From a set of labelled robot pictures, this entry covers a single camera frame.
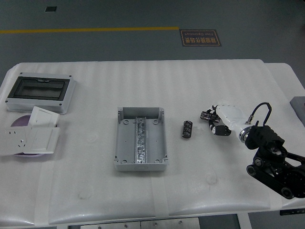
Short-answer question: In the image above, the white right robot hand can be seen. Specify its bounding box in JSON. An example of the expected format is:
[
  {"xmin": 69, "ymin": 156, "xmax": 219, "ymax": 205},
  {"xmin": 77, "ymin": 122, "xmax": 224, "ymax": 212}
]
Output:
[{"xmin": 199, "ymin": 104, "xmax": 246, "ymax": 137}]

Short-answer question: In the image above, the black cylindrical battery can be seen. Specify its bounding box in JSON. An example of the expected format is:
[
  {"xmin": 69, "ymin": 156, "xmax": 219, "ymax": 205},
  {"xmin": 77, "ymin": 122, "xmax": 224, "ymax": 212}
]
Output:
[{"xmin": 182, "ymin": 120, "xmax": 193, "ymax": 139}]

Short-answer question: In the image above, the open grey junction box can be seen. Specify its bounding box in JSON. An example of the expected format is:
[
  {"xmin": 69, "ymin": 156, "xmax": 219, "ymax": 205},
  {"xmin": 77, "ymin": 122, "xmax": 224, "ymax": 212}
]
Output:
[{"xmin": 113, "ymin": 106, "xmax": 170, "ymax": 172}]

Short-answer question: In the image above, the grey distribution box, dark window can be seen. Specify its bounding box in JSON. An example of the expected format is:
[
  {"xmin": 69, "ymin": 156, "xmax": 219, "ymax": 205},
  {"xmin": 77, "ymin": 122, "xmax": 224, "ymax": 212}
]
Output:
[{"xmin": 5, "ymin": 72, "xmax": 77, "ymax": 115}]

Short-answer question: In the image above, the grey flat block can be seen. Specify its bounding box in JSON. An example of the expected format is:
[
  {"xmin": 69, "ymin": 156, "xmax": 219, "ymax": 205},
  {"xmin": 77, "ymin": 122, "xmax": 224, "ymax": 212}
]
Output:
[{"xmin": 289, "ymin": 96, "xmax": 305, "ymax": 118}]

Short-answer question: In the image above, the white foam table mat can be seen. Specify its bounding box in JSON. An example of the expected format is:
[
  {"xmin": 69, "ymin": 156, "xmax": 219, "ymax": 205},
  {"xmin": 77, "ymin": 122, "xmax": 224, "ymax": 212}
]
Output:
[{"xmin": 0, "ymin": 59, "xmax": 305, "ymax": 227}]

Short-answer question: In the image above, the dark floor sign, orange print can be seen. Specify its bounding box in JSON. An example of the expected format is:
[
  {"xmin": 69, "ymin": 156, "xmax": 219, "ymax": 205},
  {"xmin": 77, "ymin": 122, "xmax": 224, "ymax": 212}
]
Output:
[{"xmin": 179, "ymin": 30, "xmax": 222, "ymax": 47}]

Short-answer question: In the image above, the purple round plate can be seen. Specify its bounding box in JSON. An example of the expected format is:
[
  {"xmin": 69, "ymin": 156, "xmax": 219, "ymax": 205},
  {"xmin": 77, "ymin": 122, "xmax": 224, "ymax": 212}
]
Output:
[{"xmin": 10, "ymin": 114, "xmax": 59, "ymax": 158}]

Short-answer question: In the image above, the metal table frame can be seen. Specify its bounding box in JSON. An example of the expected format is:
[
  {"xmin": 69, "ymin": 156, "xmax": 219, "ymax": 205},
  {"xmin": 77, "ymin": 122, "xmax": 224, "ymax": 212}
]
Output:
[{"xmin": 67, "ymin": 211, "xmax": 305, "ymax": 229}]

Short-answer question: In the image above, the white wall switch panel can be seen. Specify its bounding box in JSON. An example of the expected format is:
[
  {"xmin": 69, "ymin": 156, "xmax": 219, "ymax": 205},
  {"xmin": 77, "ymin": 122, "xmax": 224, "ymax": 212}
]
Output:
[
  {"xmin": 23, "ymin": 126, "xmax": 61, "ymax": 155},
  {"xmin": 29, "ymin": 106, "xmax": 60, "ymax": 127}
]

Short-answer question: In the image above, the white wall socket panel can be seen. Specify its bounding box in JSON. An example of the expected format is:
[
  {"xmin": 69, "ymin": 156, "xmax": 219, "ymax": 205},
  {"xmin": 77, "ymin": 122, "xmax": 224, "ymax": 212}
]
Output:
[{"xmin": 0, "ymin": 127, "xmax": 32, "ymax": 156}]

